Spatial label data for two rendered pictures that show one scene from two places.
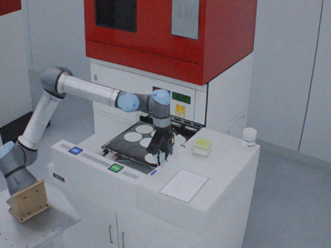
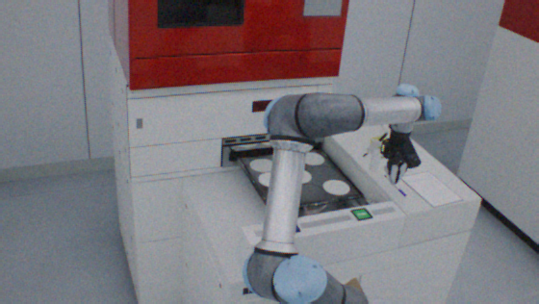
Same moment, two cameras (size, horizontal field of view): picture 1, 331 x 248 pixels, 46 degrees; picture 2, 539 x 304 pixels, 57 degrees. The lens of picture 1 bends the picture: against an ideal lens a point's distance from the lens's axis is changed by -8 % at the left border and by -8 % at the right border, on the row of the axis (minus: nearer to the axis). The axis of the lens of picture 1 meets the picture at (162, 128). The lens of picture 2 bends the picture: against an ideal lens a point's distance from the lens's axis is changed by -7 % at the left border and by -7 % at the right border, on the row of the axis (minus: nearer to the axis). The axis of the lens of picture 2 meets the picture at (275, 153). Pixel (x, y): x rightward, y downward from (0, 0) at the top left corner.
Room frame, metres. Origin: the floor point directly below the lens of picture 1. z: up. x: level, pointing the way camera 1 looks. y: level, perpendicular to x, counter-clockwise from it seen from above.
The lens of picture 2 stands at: (1.07, 1.57, 1.95)
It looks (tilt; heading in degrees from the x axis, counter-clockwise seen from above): 29 degrees down; 303
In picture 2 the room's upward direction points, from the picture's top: 6 degrees clockwise
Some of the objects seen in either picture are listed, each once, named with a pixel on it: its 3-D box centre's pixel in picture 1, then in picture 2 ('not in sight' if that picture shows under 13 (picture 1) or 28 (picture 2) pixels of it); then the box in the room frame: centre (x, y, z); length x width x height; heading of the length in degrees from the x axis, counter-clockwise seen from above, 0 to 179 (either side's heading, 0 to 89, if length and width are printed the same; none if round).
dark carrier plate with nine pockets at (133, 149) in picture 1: (149, 143); (297, 176); (1.92, 0.07, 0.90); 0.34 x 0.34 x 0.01; 57
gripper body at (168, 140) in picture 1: (162, 135); (397, 143); (1.59, 0.00, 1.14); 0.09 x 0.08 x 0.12; 148
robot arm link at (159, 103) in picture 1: (160, 103); (405, 102); (1.59, 0.01, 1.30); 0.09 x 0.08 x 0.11; 78
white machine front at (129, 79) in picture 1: (143, 98); (233, 125); (2.22, 0.11, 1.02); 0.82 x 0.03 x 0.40; 57
